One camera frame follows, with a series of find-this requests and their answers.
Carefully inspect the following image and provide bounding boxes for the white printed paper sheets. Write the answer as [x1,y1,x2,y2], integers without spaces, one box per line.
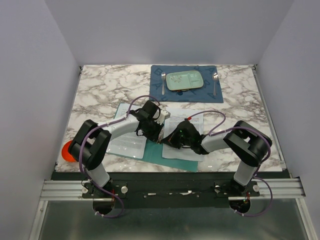
[162,107,204,162]

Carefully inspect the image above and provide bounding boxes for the teal file folder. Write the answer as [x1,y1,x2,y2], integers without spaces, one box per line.
[107,103,205,172]

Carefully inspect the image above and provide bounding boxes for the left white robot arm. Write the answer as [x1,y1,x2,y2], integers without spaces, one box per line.
[67,100,170,198]

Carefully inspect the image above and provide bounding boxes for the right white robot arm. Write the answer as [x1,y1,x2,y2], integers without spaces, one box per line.
[161,119,273,196]

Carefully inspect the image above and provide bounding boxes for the printed sheet in folder pocket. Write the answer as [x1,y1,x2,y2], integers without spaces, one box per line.
[106,102,151,160]

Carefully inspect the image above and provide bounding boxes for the silver fork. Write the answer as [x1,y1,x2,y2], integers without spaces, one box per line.
[161,72,166,95]

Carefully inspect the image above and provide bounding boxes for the blue cloth placemat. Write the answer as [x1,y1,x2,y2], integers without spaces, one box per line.
[149,65,224,104]

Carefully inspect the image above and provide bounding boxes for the light green divided plate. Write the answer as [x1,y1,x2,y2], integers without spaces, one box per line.
[166,70,204,91]

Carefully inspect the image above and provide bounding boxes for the silver spoon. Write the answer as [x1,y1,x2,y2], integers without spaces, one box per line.
[212,72,219,96]

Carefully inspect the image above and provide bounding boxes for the orange ball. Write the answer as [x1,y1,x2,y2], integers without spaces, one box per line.
[61,140,76,163]

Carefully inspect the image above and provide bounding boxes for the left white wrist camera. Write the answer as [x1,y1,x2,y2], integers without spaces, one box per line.
[155,107,171,125]

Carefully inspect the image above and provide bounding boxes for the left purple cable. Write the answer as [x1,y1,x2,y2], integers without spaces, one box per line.
[78,95,162,219]

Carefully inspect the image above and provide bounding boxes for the purple cable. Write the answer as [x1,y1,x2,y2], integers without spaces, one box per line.
[78,95,162,219]
[187,110,274,218]

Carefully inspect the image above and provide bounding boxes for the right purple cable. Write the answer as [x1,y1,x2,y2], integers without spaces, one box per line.
[187,110,274,218]

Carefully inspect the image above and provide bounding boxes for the black mounting base plate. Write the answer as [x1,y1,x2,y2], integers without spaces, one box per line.
[82,172,260,213]

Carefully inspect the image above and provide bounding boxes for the aluminium frame rail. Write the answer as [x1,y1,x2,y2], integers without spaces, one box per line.
[29,178,318,240]

